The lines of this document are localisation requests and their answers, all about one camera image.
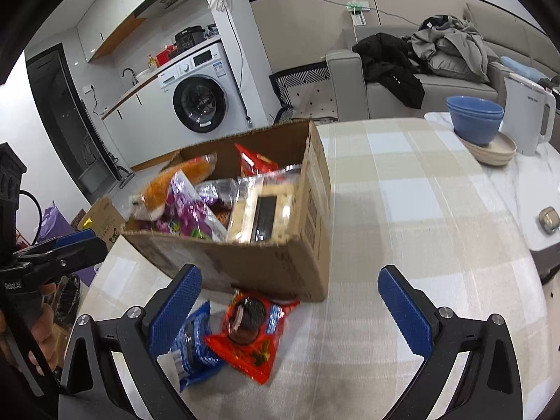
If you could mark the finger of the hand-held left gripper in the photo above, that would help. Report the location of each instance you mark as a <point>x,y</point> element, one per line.
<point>74,241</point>

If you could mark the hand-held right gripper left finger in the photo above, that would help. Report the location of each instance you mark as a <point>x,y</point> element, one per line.
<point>175,315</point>

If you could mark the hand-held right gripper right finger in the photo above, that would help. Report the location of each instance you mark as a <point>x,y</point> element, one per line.
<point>407,315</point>

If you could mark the blue cookie packet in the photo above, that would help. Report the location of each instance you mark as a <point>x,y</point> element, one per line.
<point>197,345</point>

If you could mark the red cookie packet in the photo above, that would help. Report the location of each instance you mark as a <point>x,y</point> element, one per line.
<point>258,350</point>

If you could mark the pink candy packet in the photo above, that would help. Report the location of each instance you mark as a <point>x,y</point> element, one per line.
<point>188,214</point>

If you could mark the brown cardboard box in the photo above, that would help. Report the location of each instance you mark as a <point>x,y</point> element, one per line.
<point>271,267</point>

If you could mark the orange cake packet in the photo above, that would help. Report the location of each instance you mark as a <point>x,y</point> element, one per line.
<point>175,183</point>

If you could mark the beige cracker packet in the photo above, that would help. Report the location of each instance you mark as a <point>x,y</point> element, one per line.
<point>249,210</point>

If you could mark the purple white snack packet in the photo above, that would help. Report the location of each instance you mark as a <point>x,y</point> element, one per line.
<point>218,190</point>

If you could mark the person's left hand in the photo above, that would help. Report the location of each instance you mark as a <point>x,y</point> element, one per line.
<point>43,328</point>

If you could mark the purple bag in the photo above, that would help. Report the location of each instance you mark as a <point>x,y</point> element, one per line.
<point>54,223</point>

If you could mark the small printed cardboard box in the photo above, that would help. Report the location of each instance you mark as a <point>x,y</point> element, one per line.
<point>103,223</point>

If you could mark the black door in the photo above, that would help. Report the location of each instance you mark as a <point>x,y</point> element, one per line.
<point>61,118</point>

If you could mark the white kitchen base cabinet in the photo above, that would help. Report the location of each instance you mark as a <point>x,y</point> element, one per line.
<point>144,109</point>

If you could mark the small metal tin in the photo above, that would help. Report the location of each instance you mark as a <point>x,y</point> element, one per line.
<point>550,219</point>

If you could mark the red white noodle packet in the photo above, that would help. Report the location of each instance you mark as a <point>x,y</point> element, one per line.
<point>253,162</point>

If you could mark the metal faucet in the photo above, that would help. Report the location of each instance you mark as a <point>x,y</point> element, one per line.
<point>129,74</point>

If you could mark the beige bowl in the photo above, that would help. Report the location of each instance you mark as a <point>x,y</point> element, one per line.
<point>498,154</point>

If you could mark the blue bowl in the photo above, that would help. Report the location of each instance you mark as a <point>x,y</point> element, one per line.
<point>474,107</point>
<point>477,133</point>

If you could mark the white washing machine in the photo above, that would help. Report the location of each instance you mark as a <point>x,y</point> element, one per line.
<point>236,113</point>

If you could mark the red box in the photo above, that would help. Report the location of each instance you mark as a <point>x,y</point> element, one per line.
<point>166,54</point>

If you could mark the white upper kitchen cabinet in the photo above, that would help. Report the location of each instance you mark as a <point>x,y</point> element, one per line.
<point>109,17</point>

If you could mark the white electric kettle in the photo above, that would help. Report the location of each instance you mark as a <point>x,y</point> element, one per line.
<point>520,113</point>

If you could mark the black basket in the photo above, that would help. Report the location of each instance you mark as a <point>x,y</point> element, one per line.
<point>189,38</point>

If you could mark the grey sofa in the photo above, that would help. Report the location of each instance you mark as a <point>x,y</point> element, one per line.
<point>345,83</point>

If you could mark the black white patterned cushion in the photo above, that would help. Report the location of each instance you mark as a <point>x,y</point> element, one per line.
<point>306,96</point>

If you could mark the black jacket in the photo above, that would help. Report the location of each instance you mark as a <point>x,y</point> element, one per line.
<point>393,74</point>

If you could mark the grey jacket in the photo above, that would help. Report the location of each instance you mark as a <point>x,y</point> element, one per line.
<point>455,52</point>

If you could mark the light blue cloth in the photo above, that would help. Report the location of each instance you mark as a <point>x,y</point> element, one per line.
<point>520,66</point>

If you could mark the white wall power strip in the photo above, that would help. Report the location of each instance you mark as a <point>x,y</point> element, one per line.
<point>358,11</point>

